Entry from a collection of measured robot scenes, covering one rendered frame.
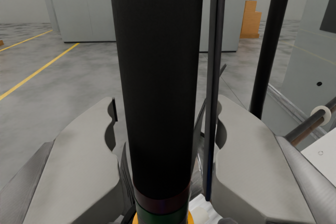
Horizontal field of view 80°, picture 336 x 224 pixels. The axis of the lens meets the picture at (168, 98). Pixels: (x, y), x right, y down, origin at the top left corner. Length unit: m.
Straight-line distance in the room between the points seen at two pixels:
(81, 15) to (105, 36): 0.91
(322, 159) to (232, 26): 5.53
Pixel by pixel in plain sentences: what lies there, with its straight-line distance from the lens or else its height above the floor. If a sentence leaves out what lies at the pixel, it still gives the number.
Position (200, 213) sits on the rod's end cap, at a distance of 0.20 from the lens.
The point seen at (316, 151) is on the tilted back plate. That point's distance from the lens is 0.57.
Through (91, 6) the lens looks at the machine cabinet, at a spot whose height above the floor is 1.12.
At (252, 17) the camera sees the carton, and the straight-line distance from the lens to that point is 8.29.
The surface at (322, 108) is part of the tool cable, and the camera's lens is 0.39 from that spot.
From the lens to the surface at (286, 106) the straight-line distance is 1.34.
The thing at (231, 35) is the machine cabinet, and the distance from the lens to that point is 5.99.
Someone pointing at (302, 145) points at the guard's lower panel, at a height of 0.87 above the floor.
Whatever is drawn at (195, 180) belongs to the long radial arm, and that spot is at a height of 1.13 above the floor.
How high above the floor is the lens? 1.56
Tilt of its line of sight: 28 degrees down
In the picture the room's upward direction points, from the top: straight up
